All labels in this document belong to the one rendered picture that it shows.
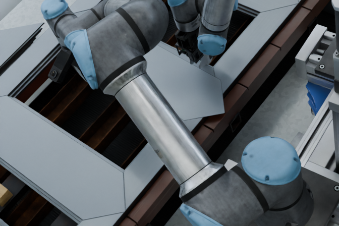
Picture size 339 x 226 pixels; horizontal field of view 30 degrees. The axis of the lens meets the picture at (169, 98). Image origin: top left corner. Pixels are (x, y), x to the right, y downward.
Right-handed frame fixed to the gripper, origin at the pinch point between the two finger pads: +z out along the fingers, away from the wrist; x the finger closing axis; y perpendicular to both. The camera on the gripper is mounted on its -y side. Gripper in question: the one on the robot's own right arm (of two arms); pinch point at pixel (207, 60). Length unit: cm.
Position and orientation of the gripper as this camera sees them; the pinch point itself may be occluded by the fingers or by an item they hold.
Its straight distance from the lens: 203.8
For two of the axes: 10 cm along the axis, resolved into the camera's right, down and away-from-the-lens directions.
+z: 2.4, 5.6, 7.9
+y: -6.2, 7.2, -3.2
